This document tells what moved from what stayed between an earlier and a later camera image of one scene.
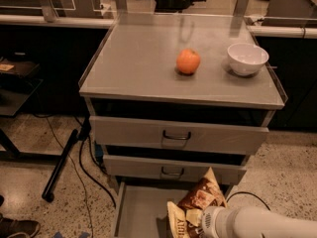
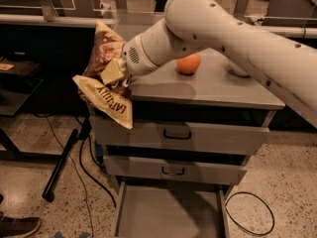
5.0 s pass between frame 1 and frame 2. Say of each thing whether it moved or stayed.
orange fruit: stayed
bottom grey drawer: stayed
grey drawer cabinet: stayed
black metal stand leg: stayed
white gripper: moved
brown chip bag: moved
